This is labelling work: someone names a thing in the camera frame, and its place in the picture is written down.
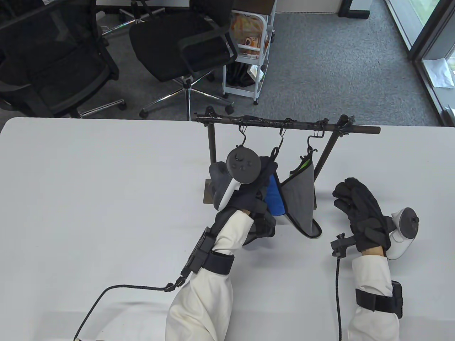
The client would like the black office chair chrome base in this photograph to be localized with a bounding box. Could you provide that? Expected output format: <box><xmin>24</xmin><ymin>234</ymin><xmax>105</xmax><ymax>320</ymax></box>
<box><xmin>129</xmin><ymin>0</ymin><xmax>239</xmax><ymax>119</ymax></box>
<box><xmin>101</xmin><ymin>0</ymin><xmax>167</xmax><ymax>36</ymax></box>

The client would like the orange white snack box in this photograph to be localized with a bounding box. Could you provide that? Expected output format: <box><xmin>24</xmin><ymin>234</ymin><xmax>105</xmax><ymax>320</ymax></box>
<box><xmin>237</xmin><ymin>36</ymin><xmax>262</xmax><ymax>54</ymax></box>

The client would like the black forearm strap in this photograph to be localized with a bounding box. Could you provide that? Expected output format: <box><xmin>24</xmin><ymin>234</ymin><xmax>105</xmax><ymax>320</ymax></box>
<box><xmin>181</xmin><ymin>227</ymin><xmax>235</xmax><ymax>281</ymax></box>
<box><xmin>355</xmin><ymin>281</ymin><xmax>404</xmax><ymax>319</ymax></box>

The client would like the person's left hand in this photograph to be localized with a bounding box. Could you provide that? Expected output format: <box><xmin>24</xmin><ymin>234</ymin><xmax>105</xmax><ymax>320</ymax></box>
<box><xmin>218</xmin><ymin>156</ymin><xmax>278</xmax><ymax>221</ymax></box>

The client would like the white paper sheet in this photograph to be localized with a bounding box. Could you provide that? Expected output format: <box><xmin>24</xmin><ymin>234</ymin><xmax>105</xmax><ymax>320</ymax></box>
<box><xmin>423</xmin><ymin>58</ymin><xmax>455</xmax><ymax>88</ymax></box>

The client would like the dark wooden hanging rack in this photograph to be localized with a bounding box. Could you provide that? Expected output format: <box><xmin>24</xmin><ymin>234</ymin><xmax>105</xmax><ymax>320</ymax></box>
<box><xmin>194</xmin><ymin>106</ymin><xmax>381</xmax><ymax>210</ymax></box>

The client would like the black window frame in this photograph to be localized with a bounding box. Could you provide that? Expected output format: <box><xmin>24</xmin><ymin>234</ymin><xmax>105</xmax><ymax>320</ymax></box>
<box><xmin>383</xmin><ymin>0</ymin><xmax>455</xmax><ymax>126</ymax></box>

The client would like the dark grey hand towel blue lining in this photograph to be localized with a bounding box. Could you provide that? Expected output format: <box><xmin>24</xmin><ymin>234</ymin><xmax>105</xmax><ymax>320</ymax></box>
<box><xmin>245</xmin><ymin>146</ymin><xmax>288</xmax><ymax>247</ymax></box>

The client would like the person's right forearm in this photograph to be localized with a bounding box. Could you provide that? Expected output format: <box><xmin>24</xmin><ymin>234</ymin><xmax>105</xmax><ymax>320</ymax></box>
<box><xmin>347</xmin><ymin>249</ymin><xmax>400</xmax><ymax>341</ymax></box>

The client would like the black desk leg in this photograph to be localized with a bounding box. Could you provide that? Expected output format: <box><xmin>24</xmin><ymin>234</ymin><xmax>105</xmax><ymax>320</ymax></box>
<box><xmin>338</xmin><ymin>0</ymin><xmax>373</xmax><ymax>19</ymax></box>

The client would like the orange snack bag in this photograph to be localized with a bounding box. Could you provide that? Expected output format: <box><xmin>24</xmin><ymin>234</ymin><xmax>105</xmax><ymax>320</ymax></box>
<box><xmin>230</xmin><ymin>13</ymin><xmax>265</xmax><ymax>39</ymax></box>

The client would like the person's left forearm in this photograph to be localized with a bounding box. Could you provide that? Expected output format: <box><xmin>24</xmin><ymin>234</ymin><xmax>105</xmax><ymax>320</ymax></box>
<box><xmin>165</xmin><ymin>210</ymin><xmax>255</xmax><ymax>341</ymax></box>

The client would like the white rolling cart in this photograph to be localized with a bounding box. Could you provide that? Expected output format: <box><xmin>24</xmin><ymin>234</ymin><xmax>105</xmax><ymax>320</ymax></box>
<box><xmin>222</xmin><ymin>0</ymin><xmax>277</xmax><ymax>106</ymax></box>

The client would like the black mesh office chair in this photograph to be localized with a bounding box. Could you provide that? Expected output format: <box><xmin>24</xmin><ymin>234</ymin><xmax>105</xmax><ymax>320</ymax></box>
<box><xmin>0</xmin><ymin>0</ymin><xmax>127</xmax><ymax>119</ymax></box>

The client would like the black bag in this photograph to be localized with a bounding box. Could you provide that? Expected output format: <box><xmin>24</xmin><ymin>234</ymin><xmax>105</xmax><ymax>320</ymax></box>
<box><xmin>226</xmin><ymin>62</ymin><xmax>257</xmax><ymax>87</ymax></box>

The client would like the person's right hand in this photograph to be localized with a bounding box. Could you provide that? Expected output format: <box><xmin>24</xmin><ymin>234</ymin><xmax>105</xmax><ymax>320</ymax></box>
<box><xmin>332</xmin><ymin>178</ymin><xmax>394</xmax><ymax>254</ymax></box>

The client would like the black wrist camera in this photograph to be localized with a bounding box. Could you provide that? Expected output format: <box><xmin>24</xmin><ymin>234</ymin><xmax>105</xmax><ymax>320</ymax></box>
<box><xmin>331</xmin><ymin>233</ymin><xmax>356</xmax><ymax>258</ymax></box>

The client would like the black metal s-hook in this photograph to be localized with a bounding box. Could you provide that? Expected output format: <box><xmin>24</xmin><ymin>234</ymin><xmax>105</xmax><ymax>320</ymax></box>
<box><xmin>235</xmin><ymin>124</ymin><xmax>249</xmax><ymax>150</ymax></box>
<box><xmin>272</xmin><ymin>127</ymin><xmax>288</xmax><ymax>158</ymax></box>
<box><xmin>306</xmin><ymin>131</ymin><xmax>325</xmax><ymax>155</ymax></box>

